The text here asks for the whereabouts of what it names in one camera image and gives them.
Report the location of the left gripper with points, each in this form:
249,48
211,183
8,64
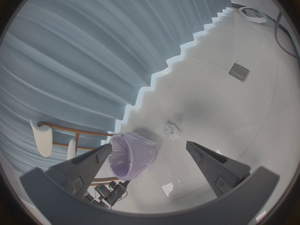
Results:
117,191

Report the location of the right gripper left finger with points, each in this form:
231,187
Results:
77,179

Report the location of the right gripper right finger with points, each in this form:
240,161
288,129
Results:
222,181

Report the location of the purple plastic bag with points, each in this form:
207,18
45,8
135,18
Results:
138,153

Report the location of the white paper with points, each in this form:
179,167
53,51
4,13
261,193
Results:
172,131

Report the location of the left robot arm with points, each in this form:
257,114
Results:
93,199

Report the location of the white padded wooden chair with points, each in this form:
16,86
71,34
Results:
43,137

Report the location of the pale blue curtain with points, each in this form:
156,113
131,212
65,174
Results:
82,55

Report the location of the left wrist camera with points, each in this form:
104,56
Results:
100,190

